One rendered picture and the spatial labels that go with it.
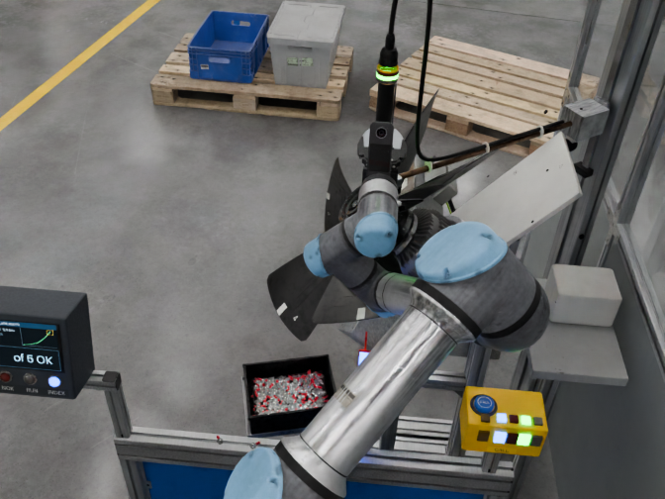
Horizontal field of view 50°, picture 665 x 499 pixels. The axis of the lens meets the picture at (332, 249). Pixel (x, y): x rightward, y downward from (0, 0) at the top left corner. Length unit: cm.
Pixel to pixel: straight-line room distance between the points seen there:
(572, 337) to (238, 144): 274
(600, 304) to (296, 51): 293
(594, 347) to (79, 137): 333
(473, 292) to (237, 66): 375
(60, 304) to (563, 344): 125
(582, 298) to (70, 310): 126
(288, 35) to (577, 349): 301
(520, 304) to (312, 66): 362
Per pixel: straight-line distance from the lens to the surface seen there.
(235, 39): 518
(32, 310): 150
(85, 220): 383
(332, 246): 131
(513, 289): 100
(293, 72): 456
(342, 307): 152
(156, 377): 298
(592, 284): 202
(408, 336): 97
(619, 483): 213
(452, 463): 170
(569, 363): 195
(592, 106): 194
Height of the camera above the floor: 224
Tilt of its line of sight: 40 degrees down
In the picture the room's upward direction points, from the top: 2 degrees clockwise
